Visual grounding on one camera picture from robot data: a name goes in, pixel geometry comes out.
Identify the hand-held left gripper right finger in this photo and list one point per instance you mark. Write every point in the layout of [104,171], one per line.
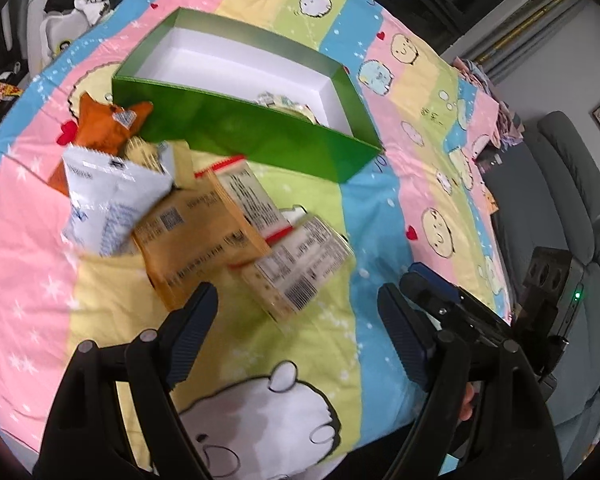
[405,335]

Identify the orange snack packet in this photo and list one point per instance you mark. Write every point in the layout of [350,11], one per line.
[100,130]

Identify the pale printed snack packet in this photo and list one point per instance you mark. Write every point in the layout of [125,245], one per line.
[280,105]

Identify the grey sofa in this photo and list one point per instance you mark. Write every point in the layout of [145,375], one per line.
[565,170]

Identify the beige barcode snack packet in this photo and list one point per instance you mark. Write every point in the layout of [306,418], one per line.
[300,265]

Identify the small yellow snack packet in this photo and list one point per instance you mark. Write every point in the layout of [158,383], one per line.
[142,152]

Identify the white red-edged snack packet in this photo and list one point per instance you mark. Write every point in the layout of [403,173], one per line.
[250,200]

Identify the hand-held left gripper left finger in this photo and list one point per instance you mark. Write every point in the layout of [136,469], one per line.
[195,330]

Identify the small beige snack packet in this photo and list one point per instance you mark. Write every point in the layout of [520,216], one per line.
[182,165]

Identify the green cardboard box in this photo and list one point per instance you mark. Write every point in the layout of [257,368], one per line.
[260,130]

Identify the person's right hand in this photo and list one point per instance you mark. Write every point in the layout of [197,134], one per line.
[467,402]

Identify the white chair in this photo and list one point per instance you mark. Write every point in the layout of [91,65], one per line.
[45,35]

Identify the printed pastel blanket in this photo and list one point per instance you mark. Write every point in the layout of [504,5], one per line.
[405,160]

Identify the tan snack packet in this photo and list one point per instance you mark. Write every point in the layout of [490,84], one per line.
[190,250]

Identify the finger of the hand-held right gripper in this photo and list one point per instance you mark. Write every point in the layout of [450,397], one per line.
[430,274]
[425,291]

